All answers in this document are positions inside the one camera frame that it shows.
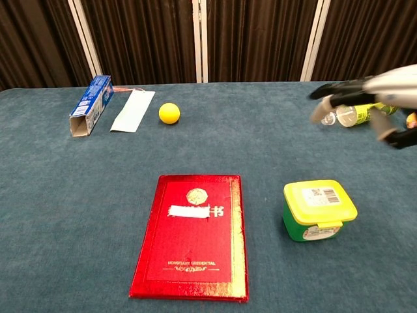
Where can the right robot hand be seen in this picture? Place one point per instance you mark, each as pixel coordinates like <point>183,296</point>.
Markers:
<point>394,86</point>

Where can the yellow ball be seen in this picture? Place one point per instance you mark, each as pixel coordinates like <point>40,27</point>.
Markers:
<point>169,113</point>

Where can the dark pleated screen panel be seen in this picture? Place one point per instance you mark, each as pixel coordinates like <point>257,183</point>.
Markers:
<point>368,32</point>
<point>140,39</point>
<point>257,39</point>
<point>32,39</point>

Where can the teal table cloth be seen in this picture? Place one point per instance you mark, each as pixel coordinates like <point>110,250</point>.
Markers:
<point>65,212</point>

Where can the blue cardboard box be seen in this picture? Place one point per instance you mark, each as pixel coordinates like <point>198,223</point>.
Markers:
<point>92,98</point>

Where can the red certificate booklet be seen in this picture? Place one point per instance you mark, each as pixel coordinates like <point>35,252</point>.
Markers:
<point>192,247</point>

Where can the green label plastic bottle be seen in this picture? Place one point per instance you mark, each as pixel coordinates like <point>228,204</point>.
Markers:
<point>350,115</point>

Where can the yellow plush duck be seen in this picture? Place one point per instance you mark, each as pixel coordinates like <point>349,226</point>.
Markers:
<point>412,120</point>

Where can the yellow lidded green container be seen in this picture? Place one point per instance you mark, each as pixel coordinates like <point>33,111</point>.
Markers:
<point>317,208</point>

